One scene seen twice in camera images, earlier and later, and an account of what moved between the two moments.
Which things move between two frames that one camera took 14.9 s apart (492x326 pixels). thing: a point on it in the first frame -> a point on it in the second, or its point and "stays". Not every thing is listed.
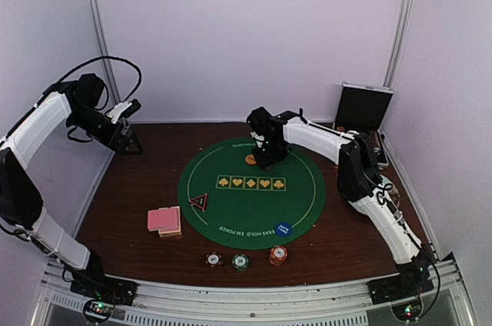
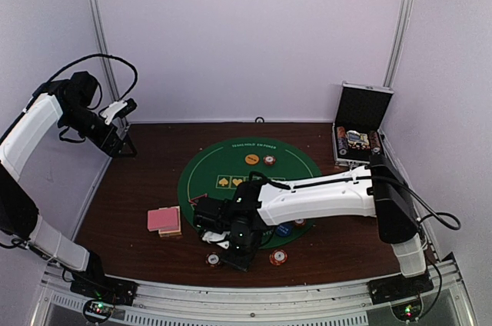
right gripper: [265, 161] -> [242, 262]
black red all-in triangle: [200, 201] stays
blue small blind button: [283, 229] stays
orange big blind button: [250, 159] stays
